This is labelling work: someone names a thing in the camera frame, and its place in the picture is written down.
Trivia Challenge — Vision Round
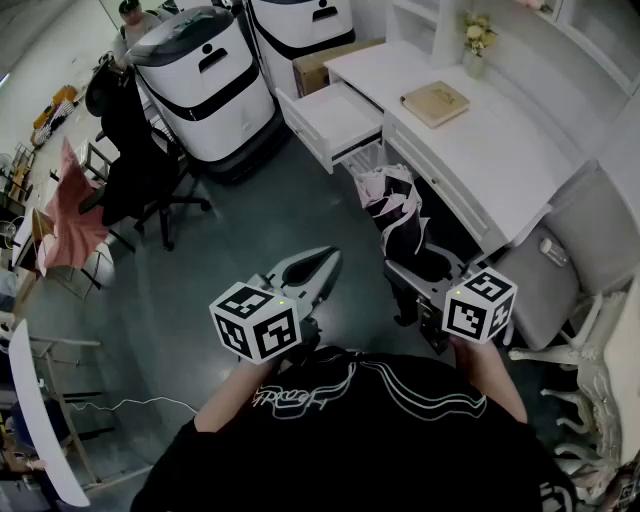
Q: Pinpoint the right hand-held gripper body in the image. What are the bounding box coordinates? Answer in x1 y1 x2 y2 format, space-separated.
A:
392 266 518 355

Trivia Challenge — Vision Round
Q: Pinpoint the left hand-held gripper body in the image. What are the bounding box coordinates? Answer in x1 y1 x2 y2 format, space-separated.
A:
208 272 322 366

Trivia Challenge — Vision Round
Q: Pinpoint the white desk hutch shelf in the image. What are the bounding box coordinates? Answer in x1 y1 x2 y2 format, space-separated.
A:
385 0 640 166

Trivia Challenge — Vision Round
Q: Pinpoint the vase with yellow flowers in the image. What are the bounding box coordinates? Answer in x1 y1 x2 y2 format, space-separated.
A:
460 11 499 80

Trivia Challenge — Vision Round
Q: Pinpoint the black office chair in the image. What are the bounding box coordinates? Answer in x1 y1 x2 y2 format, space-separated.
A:
83 63 213 253

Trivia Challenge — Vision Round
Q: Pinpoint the small white remote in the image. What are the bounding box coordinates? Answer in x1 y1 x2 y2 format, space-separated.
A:
539 236 570 267

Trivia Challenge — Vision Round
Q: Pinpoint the grey cushioned chair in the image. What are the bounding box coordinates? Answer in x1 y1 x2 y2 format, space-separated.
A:
493 168 640 352

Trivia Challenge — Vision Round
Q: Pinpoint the white desk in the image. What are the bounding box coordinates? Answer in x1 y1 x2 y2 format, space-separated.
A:
323 39 587 262

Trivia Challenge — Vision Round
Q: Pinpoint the white cable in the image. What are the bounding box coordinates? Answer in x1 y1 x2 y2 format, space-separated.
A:
68 395 200 416

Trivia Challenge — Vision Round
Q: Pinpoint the person's black printed shirt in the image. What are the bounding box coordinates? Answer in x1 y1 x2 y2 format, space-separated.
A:
129 344 579 512

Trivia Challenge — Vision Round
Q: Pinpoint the metal frame stand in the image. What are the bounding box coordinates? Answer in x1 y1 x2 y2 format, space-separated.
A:
28 333 119 487

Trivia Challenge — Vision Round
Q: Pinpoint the pink cloth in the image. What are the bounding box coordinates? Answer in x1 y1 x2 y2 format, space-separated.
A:
36 136 110 277

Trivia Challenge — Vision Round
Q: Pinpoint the ornate white carved chair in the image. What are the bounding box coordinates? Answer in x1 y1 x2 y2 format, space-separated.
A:
508 277 640 506

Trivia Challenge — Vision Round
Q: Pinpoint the person's left forearm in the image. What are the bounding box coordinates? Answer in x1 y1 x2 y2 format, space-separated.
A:
193 356 282 434

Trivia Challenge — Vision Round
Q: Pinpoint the large white and black robot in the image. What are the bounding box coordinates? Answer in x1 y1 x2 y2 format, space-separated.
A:
243 0 357 97
124 4 282 177

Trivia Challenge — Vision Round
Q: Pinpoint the person's right forearm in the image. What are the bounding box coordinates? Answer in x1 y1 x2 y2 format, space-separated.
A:
448 333 529 425

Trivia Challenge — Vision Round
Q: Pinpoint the tan hardcover book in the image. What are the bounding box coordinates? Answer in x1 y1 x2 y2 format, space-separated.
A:
399 80 471 130

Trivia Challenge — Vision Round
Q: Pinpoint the pink and black umbrella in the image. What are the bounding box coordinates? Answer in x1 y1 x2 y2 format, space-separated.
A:
353 163 452 282

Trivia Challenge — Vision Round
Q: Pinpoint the white curved board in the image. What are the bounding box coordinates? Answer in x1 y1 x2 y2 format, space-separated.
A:
8 318 92 507

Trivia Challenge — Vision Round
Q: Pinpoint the brown cardboard box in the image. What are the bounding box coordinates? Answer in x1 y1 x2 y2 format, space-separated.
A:
291 38 387 99

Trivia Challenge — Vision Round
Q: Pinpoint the yellow and striped bundle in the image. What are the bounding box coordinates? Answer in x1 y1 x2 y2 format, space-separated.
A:
31 84 80 147

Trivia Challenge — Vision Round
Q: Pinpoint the white drawer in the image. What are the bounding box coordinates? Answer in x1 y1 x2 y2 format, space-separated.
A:
275 81 387 175

